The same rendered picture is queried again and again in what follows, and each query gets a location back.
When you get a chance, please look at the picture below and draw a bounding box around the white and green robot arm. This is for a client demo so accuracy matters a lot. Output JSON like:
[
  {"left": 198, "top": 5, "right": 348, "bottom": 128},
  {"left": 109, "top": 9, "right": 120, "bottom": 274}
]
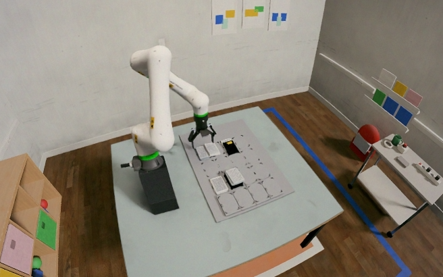
[{"left": 121, "top": 45, "right": 209, "bottom": 171}]

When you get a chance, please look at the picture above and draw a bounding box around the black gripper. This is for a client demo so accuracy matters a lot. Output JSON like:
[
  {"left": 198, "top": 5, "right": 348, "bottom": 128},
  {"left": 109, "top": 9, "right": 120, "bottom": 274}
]
[{"left": 188, "top": 122, "right": 217, "bottom": 148}]

